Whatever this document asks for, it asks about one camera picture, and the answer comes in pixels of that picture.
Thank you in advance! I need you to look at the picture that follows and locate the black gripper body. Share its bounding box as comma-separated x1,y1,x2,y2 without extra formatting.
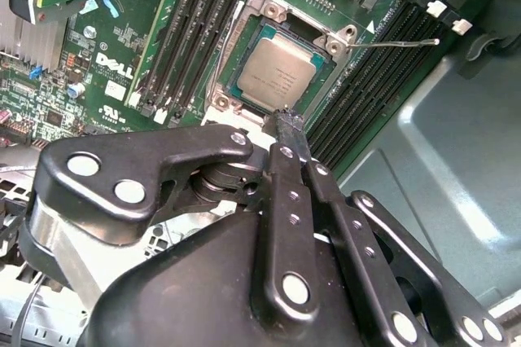
81,210,370,347

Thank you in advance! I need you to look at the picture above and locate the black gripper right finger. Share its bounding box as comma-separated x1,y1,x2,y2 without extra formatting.
290,114,510,347

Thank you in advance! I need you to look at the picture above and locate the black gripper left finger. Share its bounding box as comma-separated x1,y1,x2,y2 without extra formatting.
18,110,323,318

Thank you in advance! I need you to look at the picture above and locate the metal socket cover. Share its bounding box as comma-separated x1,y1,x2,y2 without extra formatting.
200,109,282,140

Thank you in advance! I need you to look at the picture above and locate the wire locking lever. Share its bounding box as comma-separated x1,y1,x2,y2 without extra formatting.
205,0,242,98
348,38,441,49

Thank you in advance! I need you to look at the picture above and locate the silver CPU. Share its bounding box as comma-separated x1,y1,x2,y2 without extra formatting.
227,23,338,116

